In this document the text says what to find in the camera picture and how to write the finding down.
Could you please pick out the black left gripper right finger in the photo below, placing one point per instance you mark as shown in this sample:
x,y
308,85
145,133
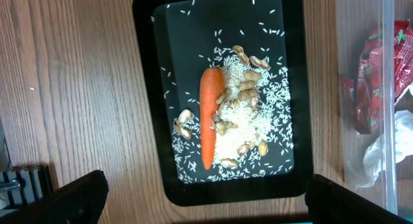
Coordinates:
x,y
330,203

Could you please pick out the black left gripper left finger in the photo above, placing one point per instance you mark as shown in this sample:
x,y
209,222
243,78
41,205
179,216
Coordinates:
x,y
81,201

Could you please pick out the pile of white rice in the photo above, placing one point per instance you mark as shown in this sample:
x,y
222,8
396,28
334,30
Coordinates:
x,y
276,98

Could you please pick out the peanut shells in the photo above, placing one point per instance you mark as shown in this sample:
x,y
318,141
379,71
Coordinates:
x,y
242,123

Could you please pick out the red snack wrapper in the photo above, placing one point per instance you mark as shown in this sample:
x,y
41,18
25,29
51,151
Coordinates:
x,y
365,92

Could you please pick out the orange carrot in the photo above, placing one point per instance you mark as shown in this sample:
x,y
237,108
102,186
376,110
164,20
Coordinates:
x,y
212,85

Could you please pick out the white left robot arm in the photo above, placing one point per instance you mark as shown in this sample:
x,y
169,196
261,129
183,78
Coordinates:
x,y
22,185

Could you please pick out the clear plastic bin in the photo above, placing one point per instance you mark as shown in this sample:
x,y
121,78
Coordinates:
x,y
376,166

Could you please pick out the black tray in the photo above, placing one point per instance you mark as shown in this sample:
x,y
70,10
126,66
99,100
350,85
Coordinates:
x,y
173,35

